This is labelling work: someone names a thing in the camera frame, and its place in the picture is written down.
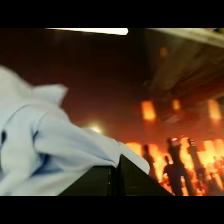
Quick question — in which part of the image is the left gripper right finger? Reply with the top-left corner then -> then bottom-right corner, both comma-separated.
116,154 -> 173,197

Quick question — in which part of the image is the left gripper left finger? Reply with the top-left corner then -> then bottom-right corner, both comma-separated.
59,165 -> 119,197

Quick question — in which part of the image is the light blue shirt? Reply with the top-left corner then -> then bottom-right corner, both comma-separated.
0,65 -> 151,197

